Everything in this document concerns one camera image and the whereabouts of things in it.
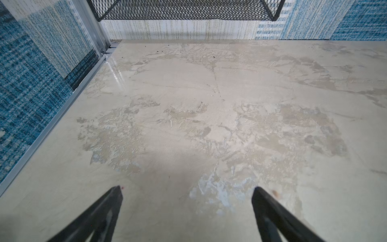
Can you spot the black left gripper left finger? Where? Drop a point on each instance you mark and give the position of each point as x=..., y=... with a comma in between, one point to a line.
x=97, y=223

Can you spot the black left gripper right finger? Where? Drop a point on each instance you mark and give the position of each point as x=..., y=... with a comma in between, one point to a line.
x=275, y=221

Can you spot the black wire mesh shelf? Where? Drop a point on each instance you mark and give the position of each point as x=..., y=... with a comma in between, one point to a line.
x=231, y=10

